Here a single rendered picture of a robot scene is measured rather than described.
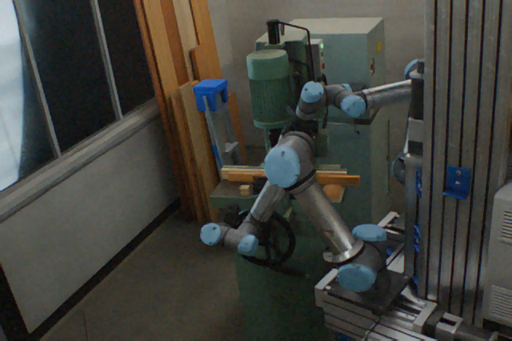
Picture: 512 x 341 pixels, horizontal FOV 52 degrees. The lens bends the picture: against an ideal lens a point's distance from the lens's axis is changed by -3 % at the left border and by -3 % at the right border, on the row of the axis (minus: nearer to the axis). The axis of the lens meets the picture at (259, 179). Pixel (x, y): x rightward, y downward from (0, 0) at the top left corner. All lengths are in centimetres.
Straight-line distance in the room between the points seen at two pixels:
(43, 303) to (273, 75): 191
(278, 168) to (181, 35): 253
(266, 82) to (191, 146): 167
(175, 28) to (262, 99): 182
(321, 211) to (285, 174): 16
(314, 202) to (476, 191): 51
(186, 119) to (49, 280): 140
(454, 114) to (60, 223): 236
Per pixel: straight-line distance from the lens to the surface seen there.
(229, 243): 187
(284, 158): 158
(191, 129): 382
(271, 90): 227
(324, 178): 246
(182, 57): 404
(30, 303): 327
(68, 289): 347
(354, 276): 172
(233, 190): 250
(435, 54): 168
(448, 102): 170
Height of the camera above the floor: 203
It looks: 26 degrees down
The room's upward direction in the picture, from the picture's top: 7 degrees counter-clockwise
